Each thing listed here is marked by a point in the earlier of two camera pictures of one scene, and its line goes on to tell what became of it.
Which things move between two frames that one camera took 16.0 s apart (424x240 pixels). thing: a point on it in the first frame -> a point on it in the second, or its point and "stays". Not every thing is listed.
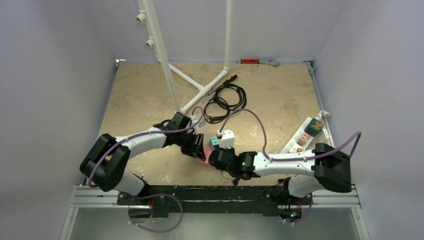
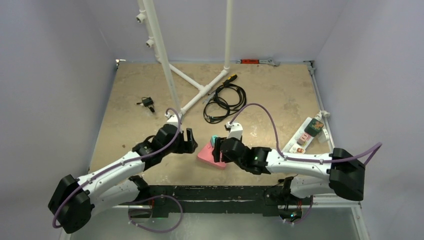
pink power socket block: (208, 149) stays
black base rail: (206, 201) stays
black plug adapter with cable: (235, 181) -> (147, 101)
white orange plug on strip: (296, 148) stays
